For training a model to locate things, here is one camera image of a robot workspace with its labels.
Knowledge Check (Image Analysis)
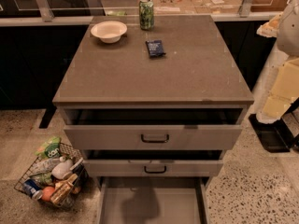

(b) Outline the grey middle drawer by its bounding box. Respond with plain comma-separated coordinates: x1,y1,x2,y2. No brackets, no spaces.
84,150,223,177

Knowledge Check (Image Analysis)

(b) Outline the grey drawer cabinet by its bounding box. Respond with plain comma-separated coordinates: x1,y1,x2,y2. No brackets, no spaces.
51,14,255,224

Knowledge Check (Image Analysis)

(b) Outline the grey top drawer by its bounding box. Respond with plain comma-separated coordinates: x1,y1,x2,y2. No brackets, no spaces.
64,108,241,150

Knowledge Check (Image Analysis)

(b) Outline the clear plastic water bottle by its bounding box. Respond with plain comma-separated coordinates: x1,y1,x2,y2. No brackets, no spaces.
31,159,61,175

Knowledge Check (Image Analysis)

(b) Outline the white bowl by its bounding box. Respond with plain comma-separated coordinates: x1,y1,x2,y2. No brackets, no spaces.
91,21,127,44

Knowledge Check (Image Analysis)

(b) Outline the dark blue snack packet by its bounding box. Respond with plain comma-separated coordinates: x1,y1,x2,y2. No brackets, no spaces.
146,40,165,58

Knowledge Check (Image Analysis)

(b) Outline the green chip bag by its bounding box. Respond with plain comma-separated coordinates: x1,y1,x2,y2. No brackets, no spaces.
35,136,61,159

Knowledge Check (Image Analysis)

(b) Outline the blue soda can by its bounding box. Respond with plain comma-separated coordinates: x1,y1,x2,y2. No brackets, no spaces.
22,179,43,200

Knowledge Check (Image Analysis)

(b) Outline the black floor tray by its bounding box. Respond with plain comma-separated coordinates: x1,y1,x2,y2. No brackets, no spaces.
249,114,298,153

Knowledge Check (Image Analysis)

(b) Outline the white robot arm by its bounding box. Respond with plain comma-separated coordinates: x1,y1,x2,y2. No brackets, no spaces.
253,0,299,124

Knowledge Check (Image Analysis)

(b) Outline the white bottle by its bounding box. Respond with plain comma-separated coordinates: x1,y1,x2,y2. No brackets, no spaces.
51,157,73,179

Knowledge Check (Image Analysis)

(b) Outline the green soda can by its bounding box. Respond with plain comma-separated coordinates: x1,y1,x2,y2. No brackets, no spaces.
139,0,154,30

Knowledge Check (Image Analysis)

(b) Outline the grey drawer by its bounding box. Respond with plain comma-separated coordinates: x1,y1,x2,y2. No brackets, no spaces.
64,108,241,150
95,177,210,224
84,150,223,177

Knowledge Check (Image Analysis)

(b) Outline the orange fruit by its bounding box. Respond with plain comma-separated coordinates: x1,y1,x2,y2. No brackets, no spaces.
41,186,55,202

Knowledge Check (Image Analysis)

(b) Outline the brown snack box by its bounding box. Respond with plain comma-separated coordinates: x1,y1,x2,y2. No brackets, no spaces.
50,174,78,205

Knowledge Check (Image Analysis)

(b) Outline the wire basket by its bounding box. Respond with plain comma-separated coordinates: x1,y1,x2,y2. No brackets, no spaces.
14,144,88,209

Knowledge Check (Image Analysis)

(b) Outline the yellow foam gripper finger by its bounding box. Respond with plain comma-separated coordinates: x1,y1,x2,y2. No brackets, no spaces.
257,59,299,124

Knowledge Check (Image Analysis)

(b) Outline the grey bottom drawer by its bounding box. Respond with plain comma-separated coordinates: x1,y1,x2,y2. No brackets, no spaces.
95,177,210,224

